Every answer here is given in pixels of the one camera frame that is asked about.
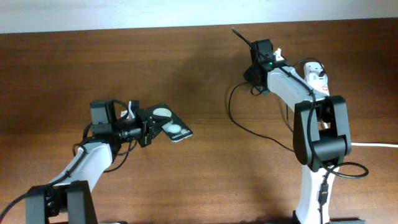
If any black Galaxy smartphone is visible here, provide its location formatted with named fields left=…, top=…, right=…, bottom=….
left=146, top=103, right=193, bottom=142

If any white USB charger adapter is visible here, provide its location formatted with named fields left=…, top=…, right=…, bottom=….
left=303, top=61, right=330, bottom=88

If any black USB charging cable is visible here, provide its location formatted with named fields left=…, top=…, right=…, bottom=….
left=228, top=57, right=326, bottom=153

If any white power strip cord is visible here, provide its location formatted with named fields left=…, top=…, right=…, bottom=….
left=322, top=121, right=398, bottom=149

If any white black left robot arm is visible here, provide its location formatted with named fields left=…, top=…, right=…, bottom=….
left=26, top=100, right=173, bottom=223

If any white power strip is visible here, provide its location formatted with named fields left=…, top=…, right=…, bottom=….
left=303, top=61, right=330, bottom=97

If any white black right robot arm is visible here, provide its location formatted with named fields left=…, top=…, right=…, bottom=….
left=244, top=39, right=352, bottom=223

